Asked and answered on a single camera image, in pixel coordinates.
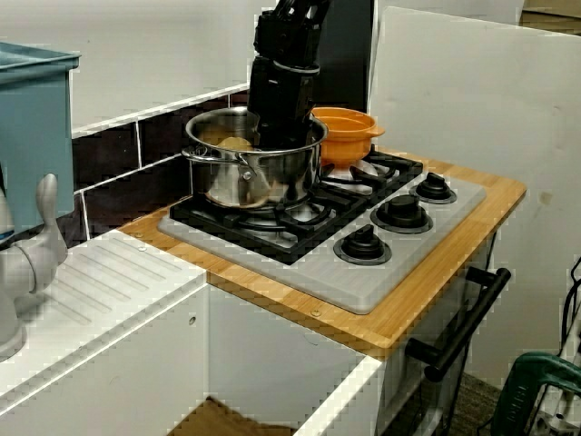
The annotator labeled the yellow round food item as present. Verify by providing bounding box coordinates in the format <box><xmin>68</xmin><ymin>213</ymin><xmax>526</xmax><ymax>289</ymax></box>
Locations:
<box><xmin>217</xmin><ymin>135</ymin><xmax>254</xmax><ymax>150</ymax></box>

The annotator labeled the orange plastic bowl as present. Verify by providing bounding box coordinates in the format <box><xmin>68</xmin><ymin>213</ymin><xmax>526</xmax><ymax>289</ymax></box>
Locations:
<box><xmin>310</xmin><ymin>106</ymin><xmax>387</xmax><ymax>167</ymax></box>

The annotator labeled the grey stove plate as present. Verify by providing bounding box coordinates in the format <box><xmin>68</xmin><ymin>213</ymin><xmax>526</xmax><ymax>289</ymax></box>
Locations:
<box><xmin>157</xmin><ymin>174</ymin><xmax>487</xmax><ymax>315</ymax></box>

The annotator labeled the black cable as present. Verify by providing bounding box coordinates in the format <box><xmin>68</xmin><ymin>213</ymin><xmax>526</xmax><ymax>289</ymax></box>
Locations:
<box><xmin>560</xmin><ymin>256</ymin><xmax>581</xmax><ymax>351</ymax></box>

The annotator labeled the teal box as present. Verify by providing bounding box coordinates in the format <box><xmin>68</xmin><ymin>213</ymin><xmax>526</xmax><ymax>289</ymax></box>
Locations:
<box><xmin>0</xmin><ymin>41</ymin><xmax>82</xmax><ymax>231</ymax></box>

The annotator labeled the green clamp tool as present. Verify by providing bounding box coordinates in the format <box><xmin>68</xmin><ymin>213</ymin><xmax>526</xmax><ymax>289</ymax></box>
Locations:
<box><xmin>492</xmin><ymin>352</ymin><xmax>581</xmax><ymax>436</ymax></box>

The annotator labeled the wooden countertop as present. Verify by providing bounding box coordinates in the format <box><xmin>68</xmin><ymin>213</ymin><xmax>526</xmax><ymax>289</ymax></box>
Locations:
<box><xmin>120</xmin><ymin>152</ymin><xmax>527</xmax><ymax>351</ymax></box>

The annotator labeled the black oven door handle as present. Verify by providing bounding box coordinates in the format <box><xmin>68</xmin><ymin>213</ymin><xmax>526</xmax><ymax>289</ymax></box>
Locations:
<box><xmin>405</xmin><ymin>266</ymin><xmax>513</xmax><ymax>383</ymax></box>

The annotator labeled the dark tile backsplash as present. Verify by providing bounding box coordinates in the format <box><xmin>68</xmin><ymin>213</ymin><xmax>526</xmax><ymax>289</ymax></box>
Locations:
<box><xmin>70</xmin><ymin>81</ymin><xmax>255</xmax><ymax>242</ymax></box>

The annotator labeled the white sink unit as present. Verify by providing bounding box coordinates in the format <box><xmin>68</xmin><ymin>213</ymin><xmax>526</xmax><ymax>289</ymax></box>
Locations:
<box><xmin>0</xmin><ymin>228</ymin><xmax>388</xmax><ymax>436</ymax></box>

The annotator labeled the black burner grate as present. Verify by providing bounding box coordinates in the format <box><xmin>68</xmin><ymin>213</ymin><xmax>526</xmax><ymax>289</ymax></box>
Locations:
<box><xmin>170</xmin><ymin>179</ymin><xmax>369</xmax><ymax>267</ymax></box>
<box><xmin>317</xmin><ymin>147</ymin><xmax>426</xmax><ymax>201</ymax></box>

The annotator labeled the grey toy faucet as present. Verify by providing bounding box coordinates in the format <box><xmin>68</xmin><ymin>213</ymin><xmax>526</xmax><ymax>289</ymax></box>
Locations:
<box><xmin>0</xmin><ymin>172</ymin><xmax>70</xmax><ymax>362</ymax></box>

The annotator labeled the dark upright panel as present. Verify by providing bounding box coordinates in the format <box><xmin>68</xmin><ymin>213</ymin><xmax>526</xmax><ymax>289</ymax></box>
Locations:
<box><xmin>312</xmin><ymin>0</ymin><xmax>378</xmax><ymax>120</ymax></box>

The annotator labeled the white foam board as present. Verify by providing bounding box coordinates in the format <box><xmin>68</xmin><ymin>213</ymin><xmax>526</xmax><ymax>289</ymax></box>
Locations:
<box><xmin>367</xmin><ymin>6</ymin><xmax>581</xmax><ymax>396</ymax></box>

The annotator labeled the stainless steel pot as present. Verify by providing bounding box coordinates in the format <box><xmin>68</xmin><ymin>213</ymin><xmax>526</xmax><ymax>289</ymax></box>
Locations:
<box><xmin>181</xmin><ymin>106</ymin><xmax>330</xmax><ymax>211</ymax></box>

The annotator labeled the black stove knob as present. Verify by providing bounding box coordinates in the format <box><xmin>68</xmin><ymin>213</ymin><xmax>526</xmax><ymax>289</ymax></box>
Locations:
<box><xmin>408</xmin><ymin>172</ymin><xmax>458</xmax><ymax>204</ymax></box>
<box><xmin>333</xmin><ymin>224</ymin><xmax>392</xmax><ymax>265</ymax></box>
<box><xmin>369</xmin><ymin>194</ymin><xmax>435</xmax><ymax>235</ymax></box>

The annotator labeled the white oven front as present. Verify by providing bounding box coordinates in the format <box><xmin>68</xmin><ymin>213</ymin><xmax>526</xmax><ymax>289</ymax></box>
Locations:
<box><xmin>380</xmin><ymin>226</ymin><xmax>500</xmax><ymax>436</ymax></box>

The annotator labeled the brown cardboard box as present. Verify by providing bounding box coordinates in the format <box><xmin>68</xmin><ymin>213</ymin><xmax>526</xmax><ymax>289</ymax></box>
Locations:
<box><xmin>519</xmin><ymin>0</ymin><xmax>581</xmax><ymax>36</ymax></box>

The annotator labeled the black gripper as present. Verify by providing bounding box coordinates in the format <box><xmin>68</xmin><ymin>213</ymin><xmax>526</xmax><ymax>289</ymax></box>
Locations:
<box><xmin>247</xmin><ymin>56</ymin><xmax>321</xmax><ymax>150</ymax></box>

